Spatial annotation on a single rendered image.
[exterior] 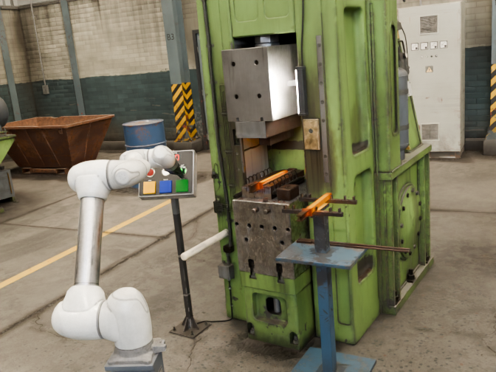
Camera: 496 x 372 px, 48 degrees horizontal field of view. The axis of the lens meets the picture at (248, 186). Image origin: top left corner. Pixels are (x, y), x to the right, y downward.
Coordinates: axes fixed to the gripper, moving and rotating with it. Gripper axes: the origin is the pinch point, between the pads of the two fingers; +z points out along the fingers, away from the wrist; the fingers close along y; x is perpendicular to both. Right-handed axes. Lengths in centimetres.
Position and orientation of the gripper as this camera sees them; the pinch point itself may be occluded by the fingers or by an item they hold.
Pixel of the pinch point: (180, 174)
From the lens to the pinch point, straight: 331.2
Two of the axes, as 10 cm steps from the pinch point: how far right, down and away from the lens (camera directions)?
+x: -0.1, -9.6, 2.7
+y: 9.9, -0.6, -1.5
